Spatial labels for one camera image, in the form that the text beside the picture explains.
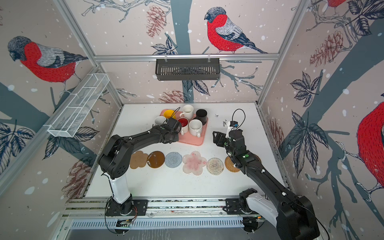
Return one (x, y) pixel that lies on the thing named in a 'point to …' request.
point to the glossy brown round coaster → (155, 159)
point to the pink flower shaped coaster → (193, 163)
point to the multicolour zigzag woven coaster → (215, 166)
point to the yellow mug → (168, 113)
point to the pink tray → (187, 138)
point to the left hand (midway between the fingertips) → (174, 137)
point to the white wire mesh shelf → (70, 117)
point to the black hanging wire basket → (187, 69)
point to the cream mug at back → (187, 112)
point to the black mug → (201, 114)
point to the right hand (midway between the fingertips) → (216, 134)
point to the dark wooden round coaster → (257, 158)
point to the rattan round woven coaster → (229, 165)
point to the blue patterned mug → (160, 120)
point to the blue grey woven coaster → (173, 159)
